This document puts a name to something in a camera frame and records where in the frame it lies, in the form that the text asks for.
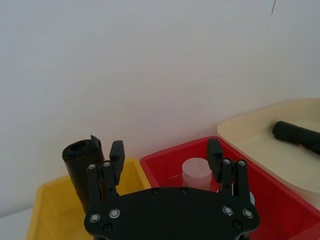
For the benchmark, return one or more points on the clear bottle with white cap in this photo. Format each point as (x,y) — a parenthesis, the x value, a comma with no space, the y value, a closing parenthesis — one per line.
(196,171)

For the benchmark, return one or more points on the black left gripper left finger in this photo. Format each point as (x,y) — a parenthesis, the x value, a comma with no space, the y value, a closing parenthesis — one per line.
(117,160)

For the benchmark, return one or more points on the red plastic bin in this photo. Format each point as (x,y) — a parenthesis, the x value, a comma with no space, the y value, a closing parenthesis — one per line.
(165,170)

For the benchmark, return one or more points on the black rolled bag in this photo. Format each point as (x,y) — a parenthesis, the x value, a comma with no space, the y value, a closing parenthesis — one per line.
(292,135)
(80,170)

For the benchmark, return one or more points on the cream plastic bin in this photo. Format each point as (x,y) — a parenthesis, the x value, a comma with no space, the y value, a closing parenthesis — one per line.
(257,142)

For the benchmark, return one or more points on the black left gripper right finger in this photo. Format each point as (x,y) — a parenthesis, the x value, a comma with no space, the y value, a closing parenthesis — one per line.
(214,157)

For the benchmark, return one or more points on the yellow plastic bin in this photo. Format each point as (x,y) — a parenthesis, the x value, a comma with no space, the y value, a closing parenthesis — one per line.
(57,200)

